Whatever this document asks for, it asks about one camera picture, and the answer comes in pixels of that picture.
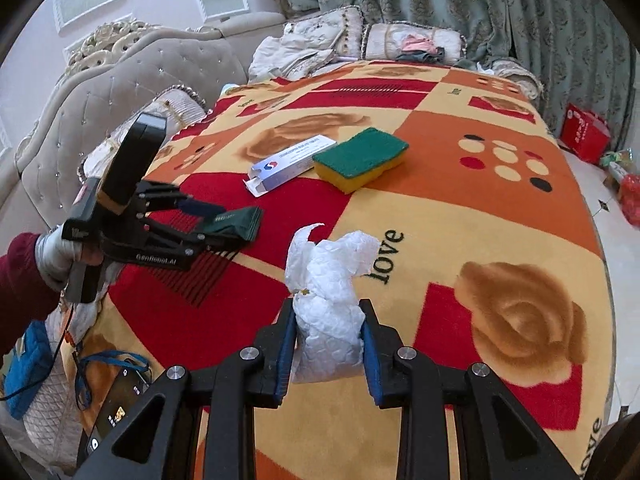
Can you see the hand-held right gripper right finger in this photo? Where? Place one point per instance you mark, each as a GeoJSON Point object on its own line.
{"type": "Point", "coordinates": [372, 360]}

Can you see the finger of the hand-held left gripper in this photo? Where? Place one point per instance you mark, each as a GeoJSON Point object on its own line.
{"type": "Point", "coordinates": [200, 241]}
{"type": "Point", "coordinates": [197, 208]}

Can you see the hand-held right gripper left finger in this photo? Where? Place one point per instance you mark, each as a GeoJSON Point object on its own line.
{"type": "Point", "coordinates": [285, 355]}

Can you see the dark green packet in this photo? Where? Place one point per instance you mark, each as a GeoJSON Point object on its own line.
{"type": "Point", "coordinates": [240, 225]}

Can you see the white tissue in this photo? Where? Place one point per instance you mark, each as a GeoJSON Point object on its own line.
{"type": "Point", "coordinates": [330, 310]}

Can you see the person's left forearm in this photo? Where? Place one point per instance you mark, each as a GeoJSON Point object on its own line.
{"type": "Point", "coordinates": [22, 285]}

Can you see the person's left hand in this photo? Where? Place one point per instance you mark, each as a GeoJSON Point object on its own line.
{"type": "Point", "coordinates": [52, 257]}

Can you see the large striped embroidered cushion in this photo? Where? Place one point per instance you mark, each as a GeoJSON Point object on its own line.
{"type": "Point", "coordinates": [175, 105]}

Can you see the long white cardboard box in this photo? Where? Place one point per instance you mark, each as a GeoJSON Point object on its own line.
{"type": "Point", "coordinates": [295, 160]}

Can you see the green yellow sponge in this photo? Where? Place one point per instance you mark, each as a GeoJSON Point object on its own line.
{"type": "Point", "coordinates": [360, 155]}

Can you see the white folded quilt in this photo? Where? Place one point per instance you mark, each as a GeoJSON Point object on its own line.
{"type": "Point", "coordinates": [280, 57]}

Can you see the black smartphone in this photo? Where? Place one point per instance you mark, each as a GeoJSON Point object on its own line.
{"type": "Point", "coordinates": [117, 410]}

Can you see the orange red printed blanket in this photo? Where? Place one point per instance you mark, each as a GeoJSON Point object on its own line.
{"type": "Point", "coordinates": [450, 185]}

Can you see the blue quilted pouch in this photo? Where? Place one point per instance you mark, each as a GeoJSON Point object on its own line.
{"type": "Point", "coordinates": [27, 365]}

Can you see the white embroidered tasselled cushion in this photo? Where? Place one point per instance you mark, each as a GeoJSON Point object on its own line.
{"type": "Point", "coordinates": [320, 30]}

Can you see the white quilted sofa cover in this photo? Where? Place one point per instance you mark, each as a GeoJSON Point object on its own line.
{"type": "Point", "coordinates": [50, 427]}

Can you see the striped cushion with floral panel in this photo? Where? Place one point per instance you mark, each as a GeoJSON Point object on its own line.
{"type": "Point", "coordinates": [385, 42]}

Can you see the pink cloth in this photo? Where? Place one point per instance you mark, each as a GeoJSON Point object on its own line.
{"type": "Point", "coordinates": [415, 42]}

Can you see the dark cloth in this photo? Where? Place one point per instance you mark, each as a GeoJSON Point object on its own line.
{"type": "Point", "coordinates": [425, 56]}

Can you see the red plastic bag on floor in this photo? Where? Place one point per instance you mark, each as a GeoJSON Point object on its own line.
{"type": "Point", "coordinates": [631, 200]}

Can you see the red gift box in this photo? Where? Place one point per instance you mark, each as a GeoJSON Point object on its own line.
{"type": "Point", "coordinates": [582, 130]}

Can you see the green packages on floor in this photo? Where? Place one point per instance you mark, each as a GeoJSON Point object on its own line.
{"type": "Point", "coordinates": [617, 162]}

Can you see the grey green patterned curtain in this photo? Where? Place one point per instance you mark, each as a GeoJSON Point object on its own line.
{"type": "Point", "coordinates": [500, 10]}

